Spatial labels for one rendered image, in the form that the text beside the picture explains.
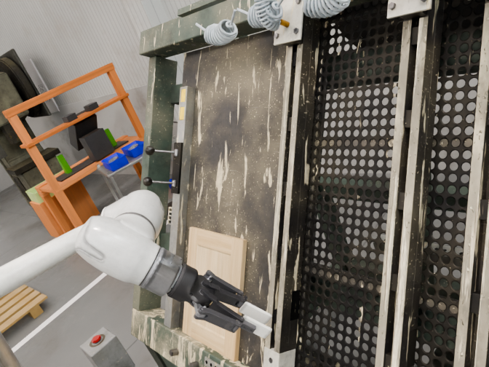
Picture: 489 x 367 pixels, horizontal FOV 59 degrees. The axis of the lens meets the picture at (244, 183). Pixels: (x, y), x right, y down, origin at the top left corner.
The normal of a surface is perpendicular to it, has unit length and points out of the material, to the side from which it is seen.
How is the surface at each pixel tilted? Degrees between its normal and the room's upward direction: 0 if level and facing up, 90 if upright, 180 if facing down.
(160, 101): 90
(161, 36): 57
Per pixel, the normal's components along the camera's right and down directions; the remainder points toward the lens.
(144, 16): -0.59, 0.52
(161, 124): 0.66, 0.07
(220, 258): -0.75, -0.04
